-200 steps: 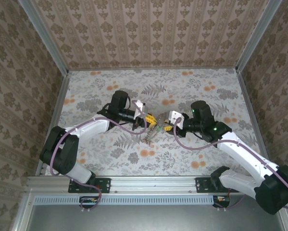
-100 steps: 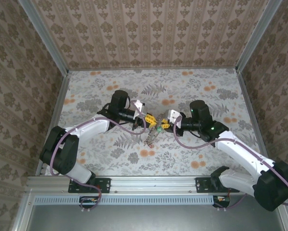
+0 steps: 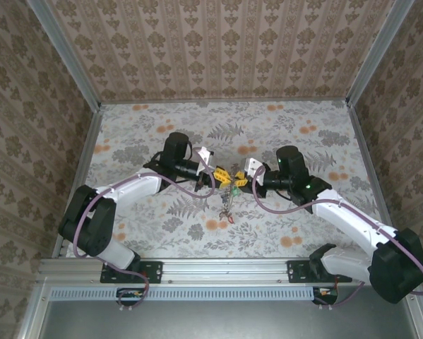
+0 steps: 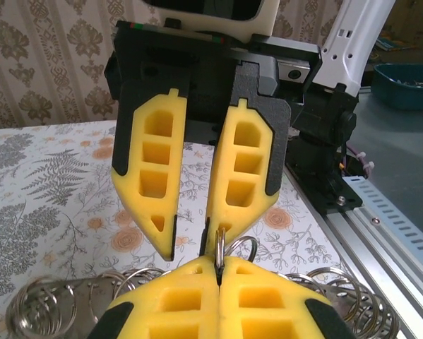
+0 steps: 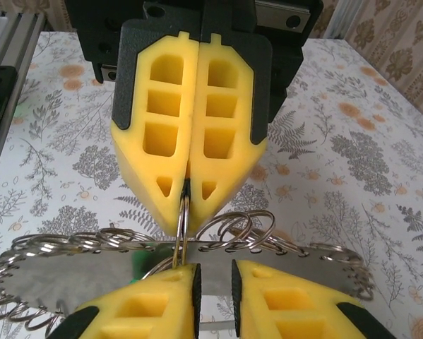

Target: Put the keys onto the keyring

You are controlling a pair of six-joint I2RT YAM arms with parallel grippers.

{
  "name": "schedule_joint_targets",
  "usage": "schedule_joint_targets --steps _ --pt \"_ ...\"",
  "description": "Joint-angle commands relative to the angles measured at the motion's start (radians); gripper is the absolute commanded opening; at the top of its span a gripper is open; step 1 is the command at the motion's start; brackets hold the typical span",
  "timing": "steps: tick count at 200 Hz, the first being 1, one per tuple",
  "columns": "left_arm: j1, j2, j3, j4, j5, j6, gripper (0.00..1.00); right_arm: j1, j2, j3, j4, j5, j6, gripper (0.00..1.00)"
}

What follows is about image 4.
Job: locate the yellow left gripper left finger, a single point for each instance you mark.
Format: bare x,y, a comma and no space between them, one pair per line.
151,310

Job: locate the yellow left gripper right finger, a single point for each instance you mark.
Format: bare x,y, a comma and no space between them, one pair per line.
296,310

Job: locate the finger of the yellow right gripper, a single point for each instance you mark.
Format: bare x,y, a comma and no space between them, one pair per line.
126,141
267,148

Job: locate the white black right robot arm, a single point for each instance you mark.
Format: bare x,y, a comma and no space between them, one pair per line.
356,42

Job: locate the grey metal sheet panel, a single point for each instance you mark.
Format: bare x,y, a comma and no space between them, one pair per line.
391,141

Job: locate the teal plastic bin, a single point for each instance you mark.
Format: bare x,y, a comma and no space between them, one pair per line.
405,88

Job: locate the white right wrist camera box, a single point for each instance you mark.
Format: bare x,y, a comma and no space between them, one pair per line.
264,17

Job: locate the aluminium mounting rail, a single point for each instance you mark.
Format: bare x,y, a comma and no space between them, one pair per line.
373,254

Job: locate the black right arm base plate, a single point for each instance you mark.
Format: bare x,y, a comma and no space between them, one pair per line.
345,206

